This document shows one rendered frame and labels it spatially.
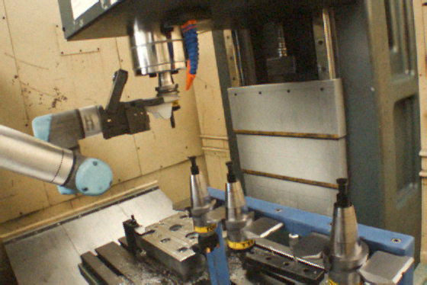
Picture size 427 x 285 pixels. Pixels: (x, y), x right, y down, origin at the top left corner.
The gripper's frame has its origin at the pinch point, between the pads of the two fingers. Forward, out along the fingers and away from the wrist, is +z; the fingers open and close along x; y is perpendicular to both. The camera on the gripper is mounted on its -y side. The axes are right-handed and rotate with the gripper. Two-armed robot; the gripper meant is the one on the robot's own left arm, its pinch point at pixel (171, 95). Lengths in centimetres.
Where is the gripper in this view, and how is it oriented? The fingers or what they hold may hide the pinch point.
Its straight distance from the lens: 91.2
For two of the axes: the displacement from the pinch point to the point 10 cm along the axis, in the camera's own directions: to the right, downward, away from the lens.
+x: 4.7, 0.9, -8.8
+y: 1.7, 9.7, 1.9
